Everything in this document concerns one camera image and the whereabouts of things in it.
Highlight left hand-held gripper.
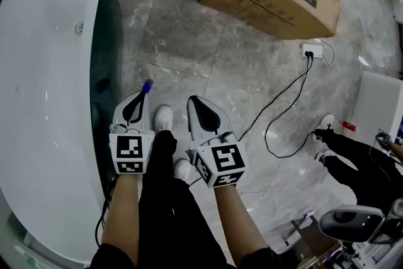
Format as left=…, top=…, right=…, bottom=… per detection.
left=108, top=89, right=156, bottom=175

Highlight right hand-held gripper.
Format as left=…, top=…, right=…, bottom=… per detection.
left=184, top=95, right=250, bottom=190

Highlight white bathtub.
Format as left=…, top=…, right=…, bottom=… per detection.
left=0, top=0, right=124, bottom=269

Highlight person's left forearm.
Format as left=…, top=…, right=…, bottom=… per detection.
left=100, top=173, right=141, bottom=266

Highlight person's right forearm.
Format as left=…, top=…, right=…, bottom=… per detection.
left=215, top=185, right=267, bottom=258

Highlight person's white shoe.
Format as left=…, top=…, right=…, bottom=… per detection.
left=173, top=158, right=193, bottom=182
left=315, top=149, right=335, bottom=166
left=153, top=105, right=174, bottom=137
left=312, top=113, right=336, bottom=143

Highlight person's black trousers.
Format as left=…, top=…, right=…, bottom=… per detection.
left=138, top=130, right=228, bottom=269

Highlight white power strip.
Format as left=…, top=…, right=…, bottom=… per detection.
left=299, top=43, right=325, bottom=59

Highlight red and white bottle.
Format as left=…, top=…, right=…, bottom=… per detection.
left=343, top=120, right=361, bottom=134

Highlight person's black top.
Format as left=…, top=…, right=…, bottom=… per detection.
left=84, top=242, right=285, bottom=269

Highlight cluttered equipment rack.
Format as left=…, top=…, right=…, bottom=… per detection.
left=288, top=217, right=403, bottom=269

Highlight white green label tag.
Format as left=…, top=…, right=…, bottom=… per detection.
left=14, top=244, right=45, bottom=269

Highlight looped black power cable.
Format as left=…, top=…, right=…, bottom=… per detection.
left=263, top=55, right=315, bottom=159

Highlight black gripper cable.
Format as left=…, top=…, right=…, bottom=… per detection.
left=94, top=175, right=115, bottom=250

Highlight white power strip cable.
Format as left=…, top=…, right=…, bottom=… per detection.
left=319, top=38, right=336, bottom=67

